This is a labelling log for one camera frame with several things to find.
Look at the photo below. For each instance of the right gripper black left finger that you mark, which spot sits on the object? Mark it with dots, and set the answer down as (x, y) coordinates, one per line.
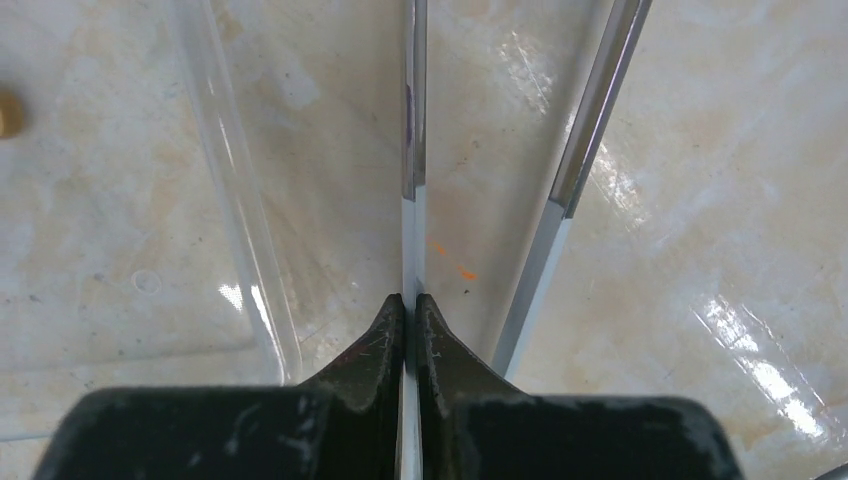
(341, 423)

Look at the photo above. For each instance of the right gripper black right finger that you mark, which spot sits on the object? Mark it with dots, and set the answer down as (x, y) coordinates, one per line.
(477, 425)

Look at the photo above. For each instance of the steel tongs white handle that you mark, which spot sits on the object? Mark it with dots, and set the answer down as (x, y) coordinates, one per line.
(616, 48)

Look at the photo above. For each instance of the tan round chocolate disc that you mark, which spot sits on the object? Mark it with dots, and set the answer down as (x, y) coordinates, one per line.
(13, 118)

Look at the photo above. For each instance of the clear plastic tray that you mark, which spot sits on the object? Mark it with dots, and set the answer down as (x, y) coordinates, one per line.
(204, 192)

